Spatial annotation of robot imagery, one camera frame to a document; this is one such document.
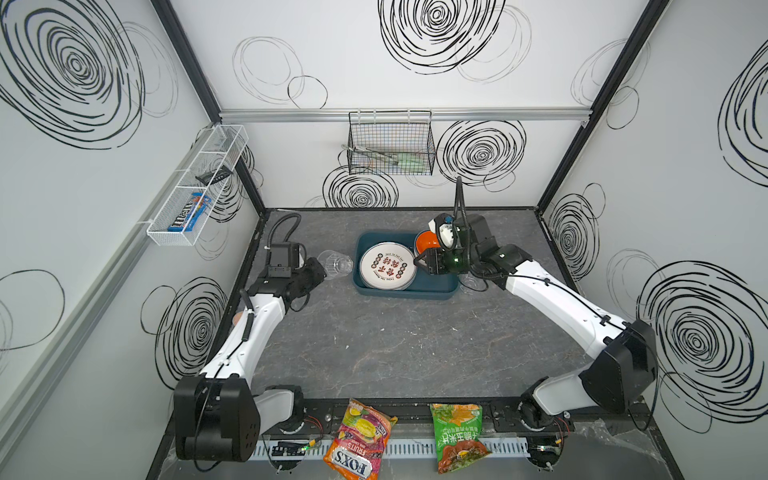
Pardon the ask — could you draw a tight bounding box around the orange plastic bowl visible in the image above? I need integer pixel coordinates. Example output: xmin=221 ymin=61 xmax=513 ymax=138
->
xmin=414 ymin=230 xmax=441 ymax=256

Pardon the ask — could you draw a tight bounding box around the clear drinking glass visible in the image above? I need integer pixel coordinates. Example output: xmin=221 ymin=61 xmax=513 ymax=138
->
xmin=317 ymin=250 xmax=354 ymax=280

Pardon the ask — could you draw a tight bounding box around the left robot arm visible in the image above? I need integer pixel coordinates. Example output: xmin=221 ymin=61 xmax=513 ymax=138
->
xmin=173 ymin=242 xmax=326 ymax=464

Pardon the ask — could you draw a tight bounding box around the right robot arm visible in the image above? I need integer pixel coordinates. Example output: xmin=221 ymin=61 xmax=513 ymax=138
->
xmin=422 ymin=212 xmax=660 ymax=431

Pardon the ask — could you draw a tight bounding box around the teal plastic bin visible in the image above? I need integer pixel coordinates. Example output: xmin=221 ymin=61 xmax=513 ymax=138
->
xmin=353 ymin=230 xmax=459 ymax=300

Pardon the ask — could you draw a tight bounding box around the green item in basket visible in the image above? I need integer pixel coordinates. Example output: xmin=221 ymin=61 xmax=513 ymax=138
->
xmin=395 ymin=152 xmax=431 ymax=174

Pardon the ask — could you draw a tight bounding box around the blue M&M's candy bag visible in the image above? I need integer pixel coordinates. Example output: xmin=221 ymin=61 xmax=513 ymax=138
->
xmin=167 ymin=193 xmax=210 ymax=233

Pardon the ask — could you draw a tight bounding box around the black remote in shelf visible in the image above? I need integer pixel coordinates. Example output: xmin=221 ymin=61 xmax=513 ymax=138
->
xmin=195 ymin=165 xmax=232 ymax=186

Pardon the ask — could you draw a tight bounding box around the green snack bag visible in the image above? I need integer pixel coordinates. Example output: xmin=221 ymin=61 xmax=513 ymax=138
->
xmin=430 ymin=403 xmax=491 ymax=474

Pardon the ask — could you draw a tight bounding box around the Fox's fruits candy bag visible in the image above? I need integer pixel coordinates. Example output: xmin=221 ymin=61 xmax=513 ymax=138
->
xmin=323 ymin=399 xmax=398 ymax=480

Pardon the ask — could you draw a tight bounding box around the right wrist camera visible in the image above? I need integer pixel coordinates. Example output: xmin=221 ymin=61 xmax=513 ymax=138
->
xmin=435 ymin=223 xmax=456 ymax=251

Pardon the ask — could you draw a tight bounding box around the white wire shelf basket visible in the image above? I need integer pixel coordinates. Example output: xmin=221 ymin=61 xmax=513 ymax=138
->
xmin=146 ymin=124 xmax=248 ymax=247

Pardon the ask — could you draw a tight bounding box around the black wire basket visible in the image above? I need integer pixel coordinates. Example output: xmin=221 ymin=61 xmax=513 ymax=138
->
xmin=342 ymin=109 xmax=437 ymax=176

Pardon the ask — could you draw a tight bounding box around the white slotted cable duct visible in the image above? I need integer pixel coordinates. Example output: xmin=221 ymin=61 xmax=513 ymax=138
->
xmin=250 ymin=437 xmax=530 ymax=461

